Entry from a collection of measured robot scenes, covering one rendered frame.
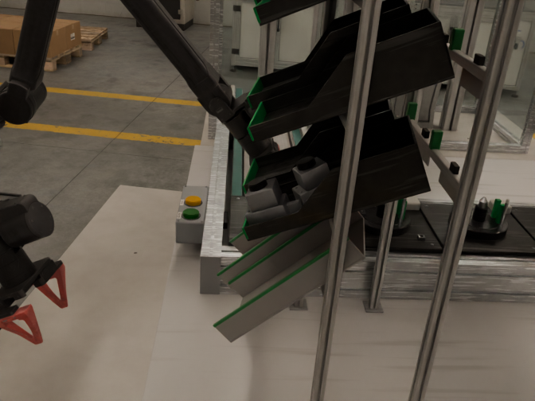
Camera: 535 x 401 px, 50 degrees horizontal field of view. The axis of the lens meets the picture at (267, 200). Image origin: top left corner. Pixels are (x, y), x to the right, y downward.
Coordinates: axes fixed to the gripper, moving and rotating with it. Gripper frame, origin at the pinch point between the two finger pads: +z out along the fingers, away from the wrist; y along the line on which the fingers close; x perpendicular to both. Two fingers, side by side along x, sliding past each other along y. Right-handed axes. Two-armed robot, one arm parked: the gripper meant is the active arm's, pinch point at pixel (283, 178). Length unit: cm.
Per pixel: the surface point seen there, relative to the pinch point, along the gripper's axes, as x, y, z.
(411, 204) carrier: -21.0, 7.3, 29.2
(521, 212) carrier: -43, 8, 50
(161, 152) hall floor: 115, 279, 37
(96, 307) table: 45, -22, -8
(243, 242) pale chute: 11.0, -20.5, -1.3
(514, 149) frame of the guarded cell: -64, 82, 77
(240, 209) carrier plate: 14.2, 4.0, 2.1
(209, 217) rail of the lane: 20.7, 1.1, -1.9
